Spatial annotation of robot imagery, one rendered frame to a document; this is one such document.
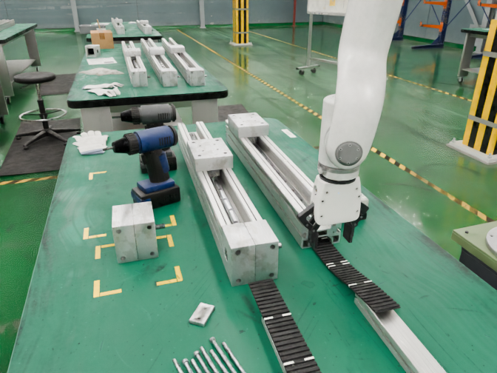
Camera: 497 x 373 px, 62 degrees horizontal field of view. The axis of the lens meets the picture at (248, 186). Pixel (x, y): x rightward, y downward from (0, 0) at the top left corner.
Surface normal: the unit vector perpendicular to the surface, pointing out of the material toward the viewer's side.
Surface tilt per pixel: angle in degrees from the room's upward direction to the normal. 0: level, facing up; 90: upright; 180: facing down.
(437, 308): 0
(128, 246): 90
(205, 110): 90
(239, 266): 90
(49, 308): 0
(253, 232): 0
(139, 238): 90
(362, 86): 49
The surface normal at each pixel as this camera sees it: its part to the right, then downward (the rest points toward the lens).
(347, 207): 0.27, 0.40
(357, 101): -0.11, -0.02
